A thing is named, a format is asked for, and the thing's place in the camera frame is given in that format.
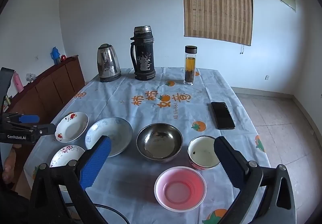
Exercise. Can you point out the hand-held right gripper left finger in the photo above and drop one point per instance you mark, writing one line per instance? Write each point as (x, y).
(96, 161)

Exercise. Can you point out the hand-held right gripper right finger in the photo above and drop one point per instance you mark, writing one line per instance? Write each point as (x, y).
(227, 163)

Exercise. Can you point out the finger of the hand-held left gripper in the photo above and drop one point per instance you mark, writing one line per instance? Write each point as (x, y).
(42, 130)
(29, 119)

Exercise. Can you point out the white enamel bowl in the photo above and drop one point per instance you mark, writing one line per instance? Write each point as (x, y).
(203, 152)

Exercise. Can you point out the white plate with red flowers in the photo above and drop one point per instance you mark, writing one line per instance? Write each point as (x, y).
(71, 128)

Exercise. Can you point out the white plate with pink flowers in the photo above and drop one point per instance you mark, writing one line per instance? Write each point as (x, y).
(64, 156)

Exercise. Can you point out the white plate with blue pattern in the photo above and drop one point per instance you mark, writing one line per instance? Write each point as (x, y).
(118, 133)

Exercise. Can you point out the pink plastic bowl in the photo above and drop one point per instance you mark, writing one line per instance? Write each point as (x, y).
(179, 188)

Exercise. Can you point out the stainless steel bowl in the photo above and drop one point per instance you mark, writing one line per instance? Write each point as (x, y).
(159, 142)

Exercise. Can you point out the person's left hand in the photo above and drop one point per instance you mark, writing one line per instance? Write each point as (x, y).
(9, 171)

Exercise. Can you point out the brown wooden cabinet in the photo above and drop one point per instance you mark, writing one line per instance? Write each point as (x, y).
(50, 88)

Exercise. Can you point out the pink bottle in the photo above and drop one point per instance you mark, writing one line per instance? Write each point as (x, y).
(18, 82)

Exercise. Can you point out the small grey object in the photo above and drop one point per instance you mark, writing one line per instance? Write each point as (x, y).
(30, 76)

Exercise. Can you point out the black smartphone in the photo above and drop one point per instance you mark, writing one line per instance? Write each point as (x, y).
(221, 116)

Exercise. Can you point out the light blue printed tablecloth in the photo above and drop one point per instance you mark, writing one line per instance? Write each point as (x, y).
(140, 111)

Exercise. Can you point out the blue toy bottle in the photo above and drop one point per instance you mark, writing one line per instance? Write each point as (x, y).
(55, 56)

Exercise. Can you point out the person's dark clothing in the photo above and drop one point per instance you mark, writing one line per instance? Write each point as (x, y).
(12, 210)

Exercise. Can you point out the stainless steel electric kettle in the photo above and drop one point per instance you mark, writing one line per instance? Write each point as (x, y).
(108, 63)

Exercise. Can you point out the glass tea bottle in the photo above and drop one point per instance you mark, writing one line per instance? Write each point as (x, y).
(190, 68)

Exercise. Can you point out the black worn thermos flask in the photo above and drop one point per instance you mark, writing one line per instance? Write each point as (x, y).
(143, 55)

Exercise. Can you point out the bamboo window blind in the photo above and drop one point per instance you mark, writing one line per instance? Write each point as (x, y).
(217, 2)

